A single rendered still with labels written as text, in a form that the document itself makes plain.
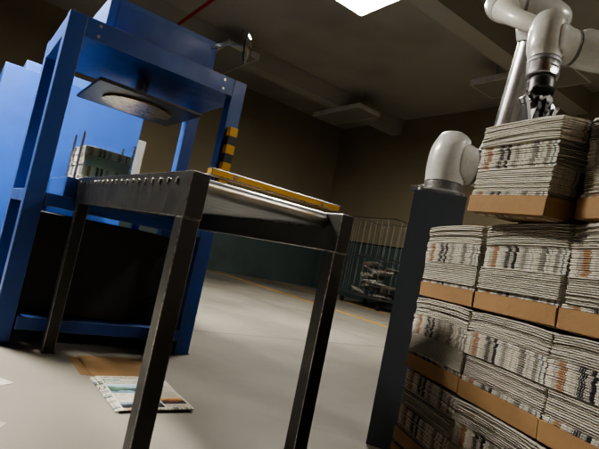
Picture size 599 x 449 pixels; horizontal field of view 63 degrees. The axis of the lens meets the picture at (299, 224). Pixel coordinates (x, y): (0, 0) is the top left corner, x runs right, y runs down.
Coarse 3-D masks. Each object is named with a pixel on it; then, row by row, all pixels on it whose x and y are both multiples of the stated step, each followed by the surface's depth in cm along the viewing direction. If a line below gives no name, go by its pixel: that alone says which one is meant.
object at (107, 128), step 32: (32, 64) 427; (0, 96) 406; (32, 96) 420; (0, 128) 408; (64, 128) 435; (96, 128) 451; (128, 128) 468; (0, 160) 409; (64, 160) 437; (0, 192) 410; (0, 224) 412
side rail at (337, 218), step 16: (208, 224) 224; (224, 224) 212; (240, 224) 200; (256, 224) 190; (272, 224) 181; (288, 224) 172; (336, 224) 151; (352, 224) 152; (272, 240) 179; (288, 240) 170; (304, 240) 163; (320, 240) 156; (336, 240) 150
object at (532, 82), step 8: (528, 80) 141; (536, 80) 138; (544, 80) 137; (552, 80) 137; (528, 88) 140; (536, 88) 138; (544, 88) 138; (552, 88) 137; (536, 96) 138; (544, 96) 139; (552, 96) 140; (536, 104) 138
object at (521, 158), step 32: (512, 128) 120; (544, 128) 108; (576, 128) 104; (480, 160) 131; (512, 160) 118; (544, 160) 108; (576, 160) 105; (480, 192) 127; (512, 192) 115; (544, 192) 105; (576, 192) 106
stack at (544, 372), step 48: (432, 240) 157; (480, 240) 132; (528, 240) 115; (576, 240) 102; (480, 288) 128; (528, 288) 111; (576, 288) 99; (432, 336) 144; (480, 336) 123; (528, 336) 108; (576, 336) 103; (432, 384) 140; (480, 384) 120; (528, 384) 106; (576, 384) 93; (432, 432) 135; (480, 432) 116; (576, 432) 91
